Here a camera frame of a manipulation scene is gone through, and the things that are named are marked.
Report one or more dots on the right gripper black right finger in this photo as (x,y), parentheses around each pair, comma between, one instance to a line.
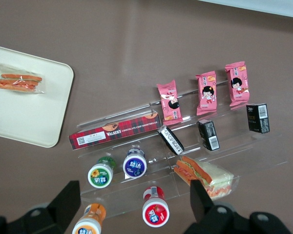
(210,219)

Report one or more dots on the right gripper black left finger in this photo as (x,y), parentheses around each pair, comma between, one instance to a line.
(51,219)

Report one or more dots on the plastic-wrapped triangle sandwich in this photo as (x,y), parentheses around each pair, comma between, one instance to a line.
(17,79)
(200,175)

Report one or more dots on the cream plastic serving tray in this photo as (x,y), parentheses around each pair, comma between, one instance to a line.
(27,117)

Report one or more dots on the orange lid yogurt cup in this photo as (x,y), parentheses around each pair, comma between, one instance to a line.
(90,221)

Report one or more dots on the red lid yogurt cup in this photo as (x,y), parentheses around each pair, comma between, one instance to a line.
(155,213)

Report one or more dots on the green lid yogurt cup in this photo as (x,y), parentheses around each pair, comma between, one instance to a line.
(100,176)

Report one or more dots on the clear acrylic stepped display stand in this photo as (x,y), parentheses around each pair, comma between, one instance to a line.
(246,151)

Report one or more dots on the small black carton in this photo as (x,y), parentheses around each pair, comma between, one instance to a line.
(171,140)
(208,135)
(258,118)

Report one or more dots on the blue lid yogurt cup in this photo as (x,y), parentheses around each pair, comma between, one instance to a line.
(134,165)

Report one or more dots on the red tartan shortbread box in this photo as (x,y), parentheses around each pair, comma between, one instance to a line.
(117,132)

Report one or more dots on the pink cartoon snack packet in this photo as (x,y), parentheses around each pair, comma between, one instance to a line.
(169,101)
(237,84)
(206,93)

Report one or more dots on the brown table cover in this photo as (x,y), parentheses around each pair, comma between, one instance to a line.
(124,61)

